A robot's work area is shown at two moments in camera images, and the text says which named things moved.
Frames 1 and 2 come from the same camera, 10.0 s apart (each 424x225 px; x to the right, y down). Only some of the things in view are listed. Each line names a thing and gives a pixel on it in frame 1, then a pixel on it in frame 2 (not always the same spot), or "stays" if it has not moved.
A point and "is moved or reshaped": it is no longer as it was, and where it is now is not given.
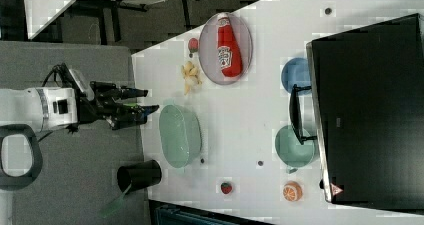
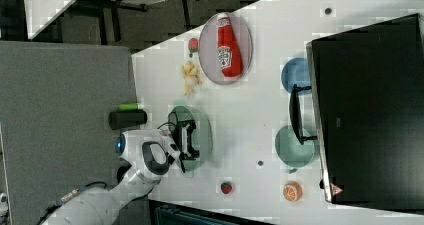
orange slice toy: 292,191 stays
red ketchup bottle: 229,54 stays
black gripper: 101,101 -> 181,131
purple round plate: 208,48 stays
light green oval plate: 180,135 is moved or reshaped
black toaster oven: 367,99 stays
